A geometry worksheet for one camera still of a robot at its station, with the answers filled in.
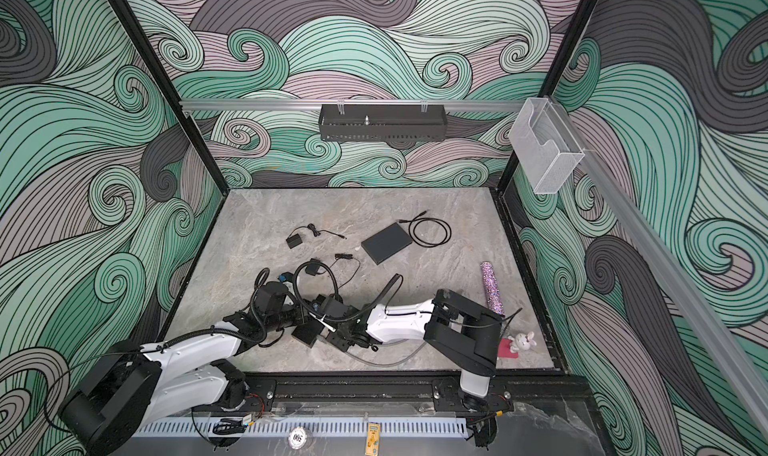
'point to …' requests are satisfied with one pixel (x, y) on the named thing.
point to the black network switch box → (308, 331)
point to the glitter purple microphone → (491, 288)
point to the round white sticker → (297, 438)
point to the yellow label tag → (372, 447)
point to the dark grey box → (386, 243)
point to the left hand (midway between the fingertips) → (317, 308)
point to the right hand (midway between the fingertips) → (334, 329)
